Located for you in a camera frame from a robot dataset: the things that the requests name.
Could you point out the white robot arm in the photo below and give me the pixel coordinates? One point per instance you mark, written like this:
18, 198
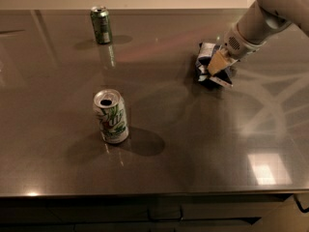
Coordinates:
263, 19

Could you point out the white green 7up can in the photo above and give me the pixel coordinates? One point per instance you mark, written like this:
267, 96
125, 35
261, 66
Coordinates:
110, 110

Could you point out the dark drawer front right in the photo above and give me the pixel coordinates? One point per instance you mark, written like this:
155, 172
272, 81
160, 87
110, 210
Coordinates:
232, 206

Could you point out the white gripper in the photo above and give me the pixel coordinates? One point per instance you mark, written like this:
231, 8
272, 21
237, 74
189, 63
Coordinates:
238, 46

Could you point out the dark green soda can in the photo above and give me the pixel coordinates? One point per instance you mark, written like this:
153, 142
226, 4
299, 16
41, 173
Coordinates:
101, 25

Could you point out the dark drawer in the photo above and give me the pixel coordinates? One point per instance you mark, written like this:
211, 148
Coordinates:
232, 206
72, 214

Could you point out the blue chip bag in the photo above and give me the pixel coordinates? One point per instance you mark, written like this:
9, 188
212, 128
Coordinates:
214, 64

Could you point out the dark drawer front left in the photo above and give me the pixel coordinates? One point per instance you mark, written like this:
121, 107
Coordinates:
72, 214

